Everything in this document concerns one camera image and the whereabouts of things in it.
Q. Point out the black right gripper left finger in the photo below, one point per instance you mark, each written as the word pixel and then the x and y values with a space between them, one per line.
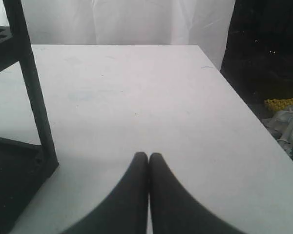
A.
pixel 125 209

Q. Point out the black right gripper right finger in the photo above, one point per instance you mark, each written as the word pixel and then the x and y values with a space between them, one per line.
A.
pixel 173 209

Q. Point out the black metal shelf rack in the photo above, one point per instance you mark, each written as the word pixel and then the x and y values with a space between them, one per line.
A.
pixel 27 152

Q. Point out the white crumpled plastic pile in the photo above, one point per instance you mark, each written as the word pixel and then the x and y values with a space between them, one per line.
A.
pixel 280 127

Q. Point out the yellow knitted cloth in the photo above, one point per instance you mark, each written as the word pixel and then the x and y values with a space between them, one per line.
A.
pixel 275 105

